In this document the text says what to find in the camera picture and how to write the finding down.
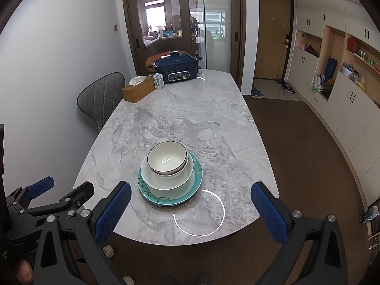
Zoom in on grey rimmed white plate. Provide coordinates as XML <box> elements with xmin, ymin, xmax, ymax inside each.
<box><xmin>142</xmin><ymin>193</ymin><xmax>197</xmax><ymax>209</ymax></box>

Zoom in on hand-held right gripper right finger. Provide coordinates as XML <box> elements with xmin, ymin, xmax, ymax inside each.
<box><xmin>250</xmin><ymin>180</ymin><xmax>349</xmax><ymax>285</ymax></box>

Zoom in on wooden tissue box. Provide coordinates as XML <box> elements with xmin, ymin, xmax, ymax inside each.
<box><xmin>121</xmin><ymin>78</ymin><xmax>157</xmax><ymax>104</ymax></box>

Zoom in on orange chair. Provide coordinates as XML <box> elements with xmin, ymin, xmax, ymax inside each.
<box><xmin>145</xmin><ymin>52</ymin><xmax>191</xmax><ymax>75</ymax></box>

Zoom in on grey quilted chair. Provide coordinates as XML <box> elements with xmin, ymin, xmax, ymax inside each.
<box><xmin>77</xmin><ymin>72</ymin><xmax>126</xmax><ymax>135</ymax></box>

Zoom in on clear plastic container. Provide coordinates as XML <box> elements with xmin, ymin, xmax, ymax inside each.
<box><xmin>341</xmin><ymin>64</ymin><xmax>359</xmax><ymax>81</ymax></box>

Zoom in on blue packet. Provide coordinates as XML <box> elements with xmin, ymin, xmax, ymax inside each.
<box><xmin>359</xmin><ymin>206</ymin><xmax>380</xmax><ymax>225</ymax></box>

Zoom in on large white bowl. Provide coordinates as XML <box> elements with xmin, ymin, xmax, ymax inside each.
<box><xmin>140</xmin><ymin>151</ymin><xmax>197</xmax><ymax>191</ymax></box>

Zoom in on small milk carton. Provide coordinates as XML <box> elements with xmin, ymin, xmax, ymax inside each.
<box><xmin>152</xmin><ymin>73</ymin><xmax>166</xmax><ymax>91</ymax></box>

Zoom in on small white bowl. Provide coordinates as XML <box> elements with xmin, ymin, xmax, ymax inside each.
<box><xmin>147</xmin><ymin>141</ymin><xmax>189</xmax><ymax>175</ymax></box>

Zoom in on brown entry door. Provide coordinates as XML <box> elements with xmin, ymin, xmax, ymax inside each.
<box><xmin>253</xmin><ymin>0</ymin><xmax>295</xmax><ymax>81</ymax></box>

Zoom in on blue bag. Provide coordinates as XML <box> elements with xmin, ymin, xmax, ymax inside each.
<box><xmin>325</xmin><ymin>56</ymin><xmax>338</xmax><ymax>83</ymax></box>

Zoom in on navy electric hot pot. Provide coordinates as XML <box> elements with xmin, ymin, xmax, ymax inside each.
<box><xmin>147</xmin><ymin>50</ymin><xmax>203</xmax><ymax>84</ymax></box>

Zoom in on person's left hand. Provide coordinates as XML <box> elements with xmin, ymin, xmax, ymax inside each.
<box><xmin>14</xmin><ymin>258</ymin><xmax>35</xmax><ymax>285</ymax></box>

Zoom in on brown sliding glass door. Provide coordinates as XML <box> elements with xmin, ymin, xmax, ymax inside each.
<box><xmin>124</xmin><ymin>0</ymin><xmax>191</xmax><ymax>77</ymax></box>
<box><xmin>187</xmin><ymin>0</ymin><xmax>246</xmax><ymax>81</ymax></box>

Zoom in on green drink cans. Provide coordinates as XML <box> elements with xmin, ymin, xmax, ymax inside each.
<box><xmin>357</xmin><ymin>48</ymin><xmax>375</xmax><ymax>66</ymax></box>

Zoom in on white wall cabinet unit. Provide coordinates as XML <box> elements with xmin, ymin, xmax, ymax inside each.
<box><xmin>292</xmin><ymin>0</ymin><xmax>380</xmax><ymax>213</ymax></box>

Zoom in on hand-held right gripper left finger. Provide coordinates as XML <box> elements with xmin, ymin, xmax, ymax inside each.
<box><xmin>34</xmin><ymin>181</ymin><xmax>133</xmax><ymax>285</ymax></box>

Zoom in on deep teal floral plate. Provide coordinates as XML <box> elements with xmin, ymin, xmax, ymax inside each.
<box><xmin>137</xmin><ymin>151</ymin><xmax>204</xmax><ymax>204</ymax></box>

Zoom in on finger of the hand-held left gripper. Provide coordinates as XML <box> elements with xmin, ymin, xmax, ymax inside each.
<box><xmin>17</xmin><ymin>181</ymin><xmax>95</xmax><ymax>224</ymax></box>
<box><xmin>5</xmin><ymin>176</ymin><xmax>56</xmax><ymax>212</ymax></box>

